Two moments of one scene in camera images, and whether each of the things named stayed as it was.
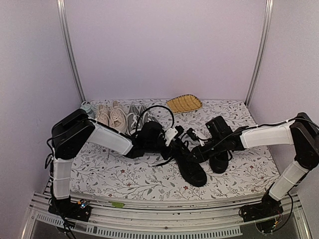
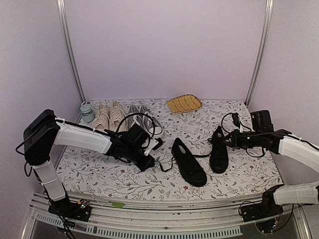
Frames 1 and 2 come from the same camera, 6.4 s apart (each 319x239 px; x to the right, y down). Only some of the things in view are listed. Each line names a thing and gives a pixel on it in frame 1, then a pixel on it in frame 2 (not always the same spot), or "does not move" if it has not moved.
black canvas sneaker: (219, 162) does not move
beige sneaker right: (118, 119) does not move
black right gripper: (201, 156) → (236, 143)
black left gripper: (174, 147) → (145, 165)
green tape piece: (116, 204) does not move
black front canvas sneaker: (191, 168) does not move
